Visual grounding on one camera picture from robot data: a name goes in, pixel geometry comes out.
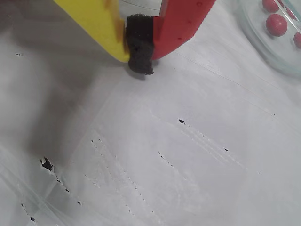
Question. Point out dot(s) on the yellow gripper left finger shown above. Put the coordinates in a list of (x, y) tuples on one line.
[(98, 26)]

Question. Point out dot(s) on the red gripper right finger foam pad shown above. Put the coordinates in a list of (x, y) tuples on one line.
[(183, 21)]

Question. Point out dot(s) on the red candy ball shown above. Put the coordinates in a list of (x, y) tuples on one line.
[(276, 24), (298, 40), (270, 4)]

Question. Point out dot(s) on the small clear glass bowl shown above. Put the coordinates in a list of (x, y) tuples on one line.
[(258, 40)]

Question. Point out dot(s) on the white plastic table cover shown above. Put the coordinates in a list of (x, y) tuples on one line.
[(164, 141)]

